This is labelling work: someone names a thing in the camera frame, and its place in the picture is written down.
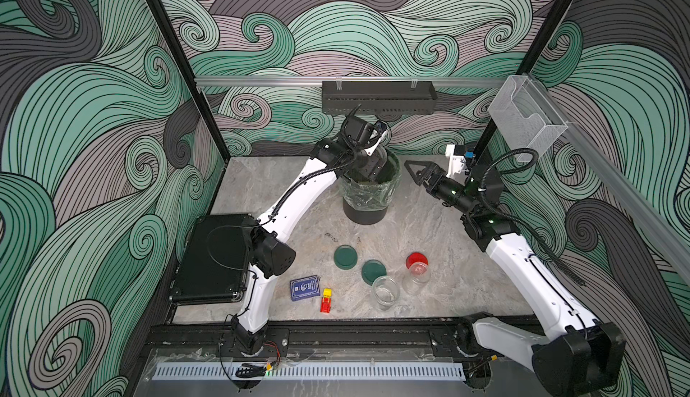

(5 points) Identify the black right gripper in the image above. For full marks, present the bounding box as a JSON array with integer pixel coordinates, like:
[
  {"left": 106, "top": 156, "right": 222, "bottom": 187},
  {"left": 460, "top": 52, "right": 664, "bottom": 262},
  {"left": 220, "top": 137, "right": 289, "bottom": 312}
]
[{"left": 406, "top": 161, "right": 477, "bottom": 218}]

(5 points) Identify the black bin with green liner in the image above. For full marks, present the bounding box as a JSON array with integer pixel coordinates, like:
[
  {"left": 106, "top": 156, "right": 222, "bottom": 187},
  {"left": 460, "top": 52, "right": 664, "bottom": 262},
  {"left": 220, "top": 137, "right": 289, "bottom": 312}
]
[{"left": 339, "top": 150, "right": 401, "bottom": 225}]

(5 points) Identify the red jar lid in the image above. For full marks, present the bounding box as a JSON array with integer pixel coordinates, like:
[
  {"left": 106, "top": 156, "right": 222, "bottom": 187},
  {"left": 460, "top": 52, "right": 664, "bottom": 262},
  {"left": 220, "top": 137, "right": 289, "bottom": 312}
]
[{"left": 405, "top": 252, "right": 429, "bottom": 273}]

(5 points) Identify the green jar lid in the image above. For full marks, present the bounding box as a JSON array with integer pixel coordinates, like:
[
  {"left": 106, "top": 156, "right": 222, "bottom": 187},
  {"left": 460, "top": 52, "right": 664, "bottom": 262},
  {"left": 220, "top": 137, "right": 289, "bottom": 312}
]
[
  {"left": 360, "top": 260, "right": 387, "bottom": 286},
  {"left": 333, "top": 244, "right": 359, "bottom": 270}
]

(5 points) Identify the red-lidded oatmeal jar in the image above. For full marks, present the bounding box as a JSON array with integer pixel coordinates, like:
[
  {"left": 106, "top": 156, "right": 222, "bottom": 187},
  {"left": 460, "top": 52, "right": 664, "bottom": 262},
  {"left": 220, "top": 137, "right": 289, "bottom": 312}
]
[{"left": 402, "top": 261, "right": 431, "bottom": 296}]

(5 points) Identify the glass oatmeal jar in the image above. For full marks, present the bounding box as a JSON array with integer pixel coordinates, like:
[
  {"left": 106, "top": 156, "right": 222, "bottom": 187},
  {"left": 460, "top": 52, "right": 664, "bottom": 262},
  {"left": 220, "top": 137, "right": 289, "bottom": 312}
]
[{"left": 372, "top": 276, "right": 400, "bottom": 312}]

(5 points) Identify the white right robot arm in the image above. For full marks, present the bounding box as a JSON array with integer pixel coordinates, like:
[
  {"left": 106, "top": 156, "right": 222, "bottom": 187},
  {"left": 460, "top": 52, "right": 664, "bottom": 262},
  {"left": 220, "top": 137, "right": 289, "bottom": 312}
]
[{"left": 404, "top": 161, "right": 625, "bottom": 396}]

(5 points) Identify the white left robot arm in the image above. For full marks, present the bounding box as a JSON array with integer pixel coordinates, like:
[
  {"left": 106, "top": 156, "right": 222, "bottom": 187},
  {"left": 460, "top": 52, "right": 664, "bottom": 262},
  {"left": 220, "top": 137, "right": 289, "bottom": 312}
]
[{"left": 230, "top": 114, "right": 390, "bottom": 354}]

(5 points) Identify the blue card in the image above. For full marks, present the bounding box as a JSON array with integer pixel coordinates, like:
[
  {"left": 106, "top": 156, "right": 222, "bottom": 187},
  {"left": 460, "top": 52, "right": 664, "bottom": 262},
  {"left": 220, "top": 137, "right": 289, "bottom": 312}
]
[{"left": 289, "top": 275, "right": 321, "bottom": 302}]

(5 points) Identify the red yellow toy block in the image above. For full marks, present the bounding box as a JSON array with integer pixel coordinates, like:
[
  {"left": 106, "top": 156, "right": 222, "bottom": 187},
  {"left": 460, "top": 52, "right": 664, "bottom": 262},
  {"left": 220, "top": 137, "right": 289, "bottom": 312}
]
[{"left": 320, "top": 288, "right": 332, "bottom": 314}]

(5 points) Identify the black flat tray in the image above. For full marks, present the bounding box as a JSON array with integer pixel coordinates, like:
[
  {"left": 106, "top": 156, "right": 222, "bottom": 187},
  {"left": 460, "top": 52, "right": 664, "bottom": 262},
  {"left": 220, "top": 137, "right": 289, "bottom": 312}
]
[{"left": 170, "top": 214, "right": 255, "bottom": 305}]

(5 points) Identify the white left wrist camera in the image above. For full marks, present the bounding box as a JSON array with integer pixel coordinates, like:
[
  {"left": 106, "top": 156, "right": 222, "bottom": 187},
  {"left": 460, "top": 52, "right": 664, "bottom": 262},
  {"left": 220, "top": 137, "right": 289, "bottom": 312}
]
[{"left": 364, "top": 120, "right": 390, "bottom": 156}]

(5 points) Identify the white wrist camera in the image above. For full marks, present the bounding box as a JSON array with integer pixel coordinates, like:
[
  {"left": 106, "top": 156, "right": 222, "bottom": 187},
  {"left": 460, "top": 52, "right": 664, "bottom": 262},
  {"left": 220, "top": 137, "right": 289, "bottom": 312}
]
[
  {"left": 445, "top": 145, "right": 474, "bottom": 179},
  {"left": 364, "top": 120, "right": 390, "bottom": 156}
]

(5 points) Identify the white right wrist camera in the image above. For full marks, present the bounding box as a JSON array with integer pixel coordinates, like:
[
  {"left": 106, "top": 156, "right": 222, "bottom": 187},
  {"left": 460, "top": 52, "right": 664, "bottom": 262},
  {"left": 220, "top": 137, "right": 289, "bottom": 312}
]
[{"left": 445, "top": 145, "right": 474, "bottom": 179}]

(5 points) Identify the black wall shelf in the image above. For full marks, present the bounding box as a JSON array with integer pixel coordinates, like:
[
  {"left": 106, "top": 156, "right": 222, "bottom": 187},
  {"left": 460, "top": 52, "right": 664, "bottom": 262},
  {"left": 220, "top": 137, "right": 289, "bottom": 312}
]
[{"left": 321, "top": 82, "right": 438, "bottom": 118}]

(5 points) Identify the clear acrylic wall holder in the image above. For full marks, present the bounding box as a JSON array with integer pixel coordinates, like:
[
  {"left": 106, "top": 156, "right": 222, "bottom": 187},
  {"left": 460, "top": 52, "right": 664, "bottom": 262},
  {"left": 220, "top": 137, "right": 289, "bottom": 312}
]
[{"left": 489, "top": 74, "right": 568, "bottom": 157}]

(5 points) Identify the aluminium wall rail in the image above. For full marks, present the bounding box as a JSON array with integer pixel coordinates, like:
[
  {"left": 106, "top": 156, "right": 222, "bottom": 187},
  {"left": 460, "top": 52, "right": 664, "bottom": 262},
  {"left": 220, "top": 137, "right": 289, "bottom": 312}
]
[{"left": 195, "top": 75, "right": 507, "bottom": 89}]

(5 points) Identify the black corner frame post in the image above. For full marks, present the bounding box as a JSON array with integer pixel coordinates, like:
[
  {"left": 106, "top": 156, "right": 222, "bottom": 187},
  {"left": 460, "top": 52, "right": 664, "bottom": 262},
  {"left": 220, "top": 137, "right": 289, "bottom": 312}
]
[{"left": 145, "top": 0, "right": 231, "bottom": 165}]

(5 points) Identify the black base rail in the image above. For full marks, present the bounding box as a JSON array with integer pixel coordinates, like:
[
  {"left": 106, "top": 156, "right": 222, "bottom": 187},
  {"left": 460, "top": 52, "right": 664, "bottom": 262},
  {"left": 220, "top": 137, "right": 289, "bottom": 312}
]
[{"left": 145, "top": 312, "right": 496, "bottom": 360}]

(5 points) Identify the white slotted cable duct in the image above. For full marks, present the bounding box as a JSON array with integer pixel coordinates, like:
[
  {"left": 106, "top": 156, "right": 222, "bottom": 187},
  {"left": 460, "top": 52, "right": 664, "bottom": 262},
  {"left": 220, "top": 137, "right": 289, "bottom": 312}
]
[{"left": 151, "top": 361, "right": 465, "bottom": 382}]

